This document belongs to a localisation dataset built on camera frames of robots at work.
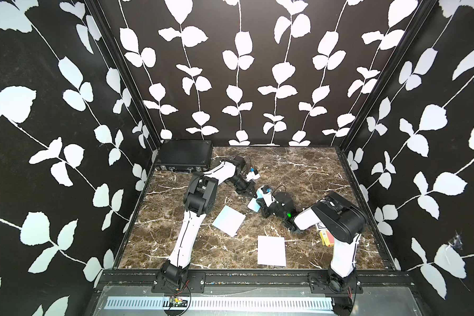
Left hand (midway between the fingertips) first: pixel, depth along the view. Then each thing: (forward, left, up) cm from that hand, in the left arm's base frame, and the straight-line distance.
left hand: (257, 193), depth 98 cm
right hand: (-3, +1, +1) cm, 4 cm away
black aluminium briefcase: (+30, +42, -3) cm, 52 cm away
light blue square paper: (-6, +2, -1) cm, 6 cm away
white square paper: (-27, -4, -2) cm, 28 cm away
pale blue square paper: (-13, +14, -3) cm, 20 cm away
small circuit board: (-44, +33, -2) cm, 55 cm away
